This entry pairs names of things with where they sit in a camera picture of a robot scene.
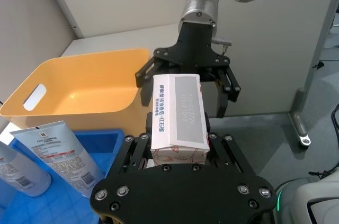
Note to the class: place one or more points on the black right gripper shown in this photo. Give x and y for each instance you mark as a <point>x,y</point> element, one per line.
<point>194,49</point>

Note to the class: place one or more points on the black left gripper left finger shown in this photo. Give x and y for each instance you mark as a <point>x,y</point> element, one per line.
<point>132,155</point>

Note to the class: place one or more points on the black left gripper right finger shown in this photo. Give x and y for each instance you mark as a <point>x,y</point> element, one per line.
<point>227,155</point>

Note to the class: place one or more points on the white printed carton box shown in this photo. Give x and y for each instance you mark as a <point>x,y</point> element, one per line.
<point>180,107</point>

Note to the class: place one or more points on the blue plastic crate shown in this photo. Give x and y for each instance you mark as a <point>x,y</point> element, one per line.
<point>102,144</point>

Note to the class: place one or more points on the white flat cosmetic tube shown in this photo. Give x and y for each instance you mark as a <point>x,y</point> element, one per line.
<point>61,152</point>

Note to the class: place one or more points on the grey partition with metal foot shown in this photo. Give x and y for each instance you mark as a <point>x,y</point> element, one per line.
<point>265,62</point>

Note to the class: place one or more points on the yellow plastic bin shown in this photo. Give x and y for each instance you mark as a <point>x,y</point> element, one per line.
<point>79,81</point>

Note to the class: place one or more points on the white round bottle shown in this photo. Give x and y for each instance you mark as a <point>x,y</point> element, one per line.
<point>21,173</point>

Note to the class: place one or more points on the pale grey partition panel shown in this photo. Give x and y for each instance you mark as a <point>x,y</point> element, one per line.
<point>26,22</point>

